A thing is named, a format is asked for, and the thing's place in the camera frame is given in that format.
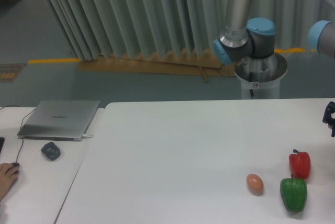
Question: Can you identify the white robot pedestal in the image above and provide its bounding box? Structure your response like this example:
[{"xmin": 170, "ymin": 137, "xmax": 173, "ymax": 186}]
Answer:
[{"xmin": 234, "ymin": 53, "xmax": 287, "ymax": 99}]

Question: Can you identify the pale green pleated curtain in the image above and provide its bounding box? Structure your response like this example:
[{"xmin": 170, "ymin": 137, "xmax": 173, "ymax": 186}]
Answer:
[{"xmin": 46, "ymin": 0, "xmax": 227, "ymax": 60}]

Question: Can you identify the red bell pepper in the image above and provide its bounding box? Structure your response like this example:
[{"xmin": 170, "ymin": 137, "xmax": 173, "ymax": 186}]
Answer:
[{"xmin": 288, "ymin": 149, "xmax": 311, "ymax": 180}]

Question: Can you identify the green bell pepper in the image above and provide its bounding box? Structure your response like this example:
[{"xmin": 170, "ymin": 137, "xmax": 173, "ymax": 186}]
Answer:
[{"xmin": 280, "ymin": 176, "xmax": 308, "ymax": 212}]

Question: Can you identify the person's hand on mouse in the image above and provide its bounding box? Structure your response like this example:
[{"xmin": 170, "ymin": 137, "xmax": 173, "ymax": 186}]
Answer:
[{"xmin": 0, "ymin": 163, "xmax": 20, "ymax": 200}]

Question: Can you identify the brown egg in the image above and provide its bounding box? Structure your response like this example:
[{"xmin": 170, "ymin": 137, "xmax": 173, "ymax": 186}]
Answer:
[{"xmin": 246, "ymin": 174, "xmax": 264, "ymax": 195}]

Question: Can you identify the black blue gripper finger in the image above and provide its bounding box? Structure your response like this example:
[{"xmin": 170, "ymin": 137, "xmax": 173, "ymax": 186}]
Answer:
[{"xmin": 322, "ymin": 102, "xmax": 334, "ymax": 137}]

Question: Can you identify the silver closed laptop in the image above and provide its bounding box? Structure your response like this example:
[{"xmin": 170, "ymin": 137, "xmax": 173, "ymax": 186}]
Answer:
[{"xmin": 17, "ymin": 100, "xmax": 100, "ymax": 141}]

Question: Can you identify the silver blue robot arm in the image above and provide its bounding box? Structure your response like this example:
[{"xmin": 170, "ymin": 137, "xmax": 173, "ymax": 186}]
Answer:
[{"xmin": 213, "ymin": 0, "xmax": 334, "ymax": 137}]

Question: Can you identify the black mouse cable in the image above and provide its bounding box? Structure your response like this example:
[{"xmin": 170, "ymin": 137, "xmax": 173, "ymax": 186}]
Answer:
[{"xmin": 0, "ymin": 106, "xmax": 39, "ymax": 163}]

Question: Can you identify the dark grey small gadget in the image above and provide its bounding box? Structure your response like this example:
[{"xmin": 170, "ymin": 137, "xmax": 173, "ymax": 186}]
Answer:
[{"xmin": 41, "ymin": 142, "xmax": 61, "ymax": 161}]

